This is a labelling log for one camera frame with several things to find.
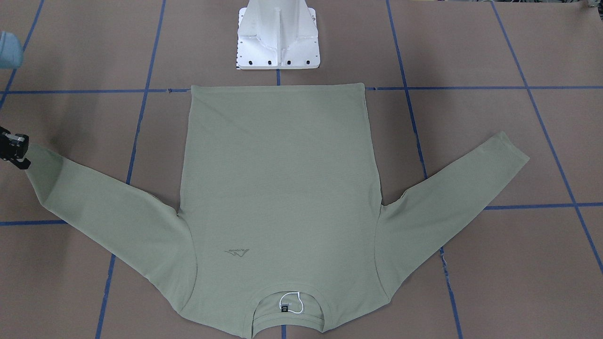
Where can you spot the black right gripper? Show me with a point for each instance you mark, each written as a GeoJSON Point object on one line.
{"type": "Point", "coordinates": [11, 146]}

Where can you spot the olive green long-sleeve shirt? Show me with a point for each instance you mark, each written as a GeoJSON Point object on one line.
{"type": "Point", "coordinates": [280, 218]}

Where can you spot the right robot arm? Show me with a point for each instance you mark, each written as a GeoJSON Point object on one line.
{"type": "Point", "coordinates": [11, 53]}

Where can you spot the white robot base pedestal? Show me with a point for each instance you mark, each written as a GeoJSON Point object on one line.
{"type": "Point", "coordinates": [277, 34]}

